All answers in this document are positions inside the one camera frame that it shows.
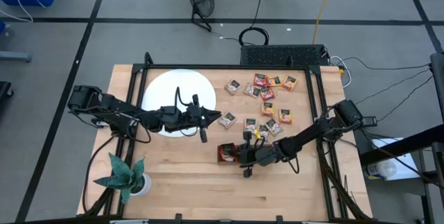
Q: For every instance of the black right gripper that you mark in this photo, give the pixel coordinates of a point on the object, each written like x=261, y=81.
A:
x=267, y=154

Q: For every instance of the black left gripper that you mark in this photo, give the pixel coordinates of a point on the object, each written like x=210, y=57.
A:
x=177, y=118

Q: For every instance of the red strawberry tea bag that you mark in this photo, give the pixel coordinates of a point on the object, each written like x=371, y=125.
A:
x=229, y=149
x=227, y=159
x=267, y=94
x=260, y=79

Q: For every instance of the beige vanilla tea bag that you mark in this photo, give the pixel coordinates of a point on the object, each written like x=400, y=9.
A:
x=249, y=125
x=227, y=120
x=232, y=87
x=263, y=132
x=252, y=90
x=274, y=127

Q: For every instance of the wooden tea box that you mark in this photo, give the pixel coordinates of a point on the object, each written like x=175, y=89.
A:
x=218, y=153

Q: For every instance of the orange mango tea bag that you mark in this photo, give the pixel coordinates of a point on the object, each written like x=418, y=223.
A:
x=285, y=116
x=273, y=80
x=289, y=83
x=267, y=109

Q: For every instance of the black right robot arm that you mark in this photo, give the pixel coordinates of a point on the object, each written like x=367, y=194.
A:
x=312, y=132

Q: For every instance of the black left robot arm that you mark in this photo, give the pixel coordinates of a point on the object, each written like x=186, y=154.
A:
x=111, y=109

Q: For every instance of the white round plate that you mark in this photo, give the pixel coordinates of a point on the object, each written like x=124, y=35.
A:
x=173, y=85

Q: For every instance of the white plant pot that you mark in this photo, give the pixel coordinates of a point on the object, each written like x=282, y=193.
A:
x=145, y=184

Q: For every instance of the black computer tower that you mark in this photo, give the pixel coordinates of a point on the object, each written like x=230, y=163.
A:
x=284, y=54

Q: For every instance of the green potted plant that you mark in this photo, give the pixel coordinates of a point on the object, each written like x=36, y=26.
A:
x=121, y=179

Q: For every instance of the white cylindrical can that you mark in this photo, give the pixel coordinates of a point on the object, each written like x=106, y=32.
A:
x=379, y=169

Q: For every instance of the black metal desk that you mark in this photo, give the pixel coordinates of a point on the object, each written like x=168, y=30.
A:
x=399, y=146

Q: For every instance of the black table frame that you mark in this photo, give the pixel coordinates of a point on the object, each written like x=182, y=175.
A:
x=225, y=67

